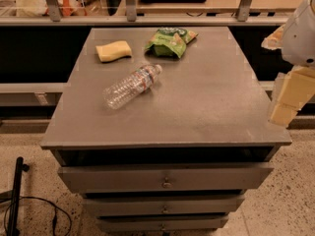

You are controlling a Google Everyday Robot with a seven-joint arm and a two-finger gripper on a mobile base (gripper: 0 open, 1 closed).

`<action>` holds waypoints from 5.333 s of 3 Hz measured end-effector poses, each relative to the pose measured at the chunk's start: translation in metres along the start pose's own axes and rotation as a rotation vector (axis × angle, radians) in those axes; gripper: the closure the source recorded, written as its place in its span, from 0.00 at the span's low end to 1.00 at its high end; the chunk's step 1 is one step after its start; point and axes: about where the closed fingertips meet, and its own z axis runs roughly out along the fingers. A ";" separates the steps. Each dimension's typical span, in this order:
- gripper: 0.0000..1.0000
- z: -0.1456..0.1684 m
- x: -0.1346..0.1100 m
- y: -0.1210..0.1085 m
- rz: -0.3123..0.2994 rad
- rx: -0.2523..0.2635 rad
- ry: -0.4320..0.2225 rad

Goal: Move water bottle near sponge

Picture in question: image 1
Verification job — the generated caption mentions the yellow sponge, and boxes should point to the yellow sponge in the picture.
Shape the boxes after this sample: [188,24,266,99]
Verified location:
[95,40,132,62]

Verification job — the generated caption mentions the grey drawer cabinet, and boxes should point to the grey drawer cabinet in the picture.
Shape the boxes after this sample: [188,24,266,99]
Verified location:
[41,27,290,221]

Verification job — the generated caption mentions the green chip bag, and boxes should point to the green chip bag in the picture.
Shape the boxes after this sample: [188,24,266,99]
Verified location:
[145,27,198,58]

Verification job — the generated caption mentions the clear plastic water bottle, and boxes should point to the clear plastic water bottle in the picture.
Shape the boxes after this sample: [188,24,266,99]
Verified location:
[103,64,162,109]

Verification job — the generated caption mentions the black floor cable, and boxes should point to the black floor cable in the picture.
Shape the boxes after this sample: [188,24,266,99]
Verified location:
[2,196,73,236]

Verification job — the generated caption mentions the black stand pole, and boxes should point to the black stand pole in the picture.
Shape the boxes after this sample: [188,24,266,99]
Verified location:
[6,157,30,236]

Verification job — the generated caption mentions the top grey drawer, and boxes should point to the top grey drawer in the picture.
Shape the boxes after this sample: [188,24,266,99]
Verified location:
[58,162,273,194]

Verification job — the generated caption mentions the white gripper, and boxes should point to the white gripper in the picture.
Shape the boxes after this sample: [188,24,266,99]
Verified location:
[261,0,315,127]

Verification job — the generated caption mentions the bottom grey drawer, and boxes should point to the bottom grey drawer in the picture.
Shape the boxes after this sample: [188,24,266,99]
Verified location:
[96,215,228,232]

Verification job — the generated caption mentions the grey metal railing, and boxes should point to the grey metal railing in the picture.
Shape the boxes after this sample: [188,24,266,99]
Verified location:
[0,0,302,27]

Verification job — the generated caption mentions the middle grey drawer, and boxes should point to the middle grey drawer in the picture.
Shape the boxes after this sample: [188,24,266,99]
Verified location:
[84,195,244,216]

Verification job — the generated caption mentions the grey drawer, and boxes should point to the grey drawer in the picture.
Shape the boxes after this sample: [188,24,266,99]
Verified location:
[96,215,228,232]
[84,195,244,216]
[58,162,273,194]

